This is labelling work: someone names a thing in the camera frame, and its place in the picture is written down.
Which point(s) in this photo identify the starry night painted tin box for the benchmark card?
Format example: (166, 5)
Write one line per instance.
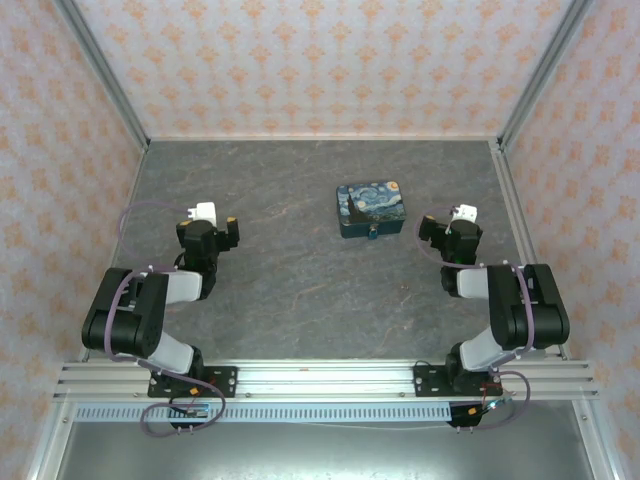
(370, 202)

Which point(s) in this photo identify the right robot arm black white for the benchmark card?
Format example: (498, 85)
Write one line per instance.
(520, 310)

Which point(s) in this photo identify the grey metal sheet panel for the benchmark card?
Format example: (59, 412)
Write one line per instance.
(325, 455)

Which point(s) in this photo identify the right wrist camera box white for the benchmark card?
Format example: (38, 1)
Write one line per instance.
(467, 212)

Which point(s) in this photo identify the aluminium side rail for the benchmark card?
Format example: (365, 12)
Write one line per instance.
(520, 225)

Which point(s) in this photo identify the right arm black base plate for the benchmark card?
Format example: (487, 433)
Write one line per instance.
(430, 380)

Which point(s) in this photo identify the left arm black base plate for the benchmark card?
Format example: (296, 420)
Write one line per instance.
(225, 380)

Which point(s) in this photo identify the aluminium frame post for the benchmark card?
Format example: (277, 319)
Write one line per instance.
(105, 75)
(545, 75)

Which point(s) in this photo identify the long aluminium mounting rail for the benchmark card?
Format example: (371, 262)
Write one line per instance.
(325, 380)

